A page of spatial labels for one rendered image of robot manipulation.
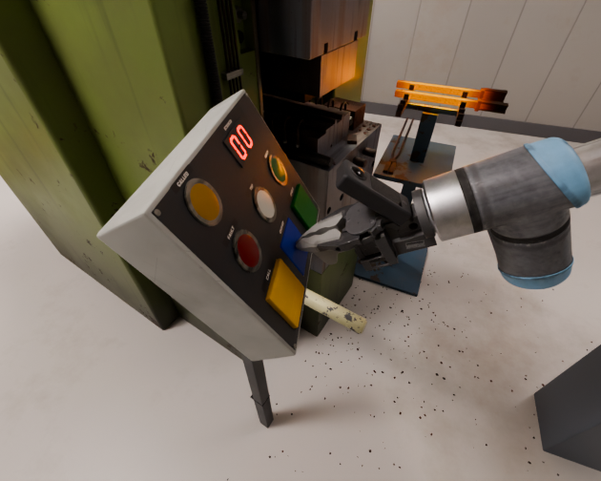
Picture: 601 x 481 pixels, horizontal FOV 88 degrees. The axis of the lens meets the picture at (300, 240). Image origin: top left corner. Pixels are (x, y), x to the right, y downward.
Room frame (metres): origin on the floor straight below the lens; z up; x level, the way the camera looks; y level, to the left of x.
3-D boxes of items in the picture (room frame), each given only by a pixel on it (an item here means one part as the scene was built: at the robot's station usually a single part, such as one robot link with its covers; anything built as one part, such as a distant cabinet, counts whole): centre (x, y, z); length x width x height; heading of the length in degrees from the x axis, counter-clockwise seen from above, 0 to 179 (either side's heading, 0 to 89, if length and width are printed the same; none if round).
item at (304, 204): (0.48, -0.01, 1.01); 0.07 x 0.05 x 0.07; 172
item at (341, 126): (1.02, 0.07, 0.96); 0.42 x 0.20 x 0.09; 57
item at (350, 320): (0.57, 0.01, 0.62); 0.44 x 0.05 x 0.05; 57
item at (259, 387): (0.40, 0.13, 0.54); 0.04 x 0.04 x 1.08; 57
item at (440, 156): (1.27, -0.53, 0.67); 0.40 x 0.30 x 0.02; 156
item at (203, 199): (0.29, 0.11, 1.16); 0.05 x 0.03 x 0.04; 147
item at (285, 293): (0.28, 0.02, 1.01); 0.07 x 0.05 x 0.07; 172
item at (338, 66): (1.02, 0.07, 1.14); 0.42 x 0.20 x 0.10; 57
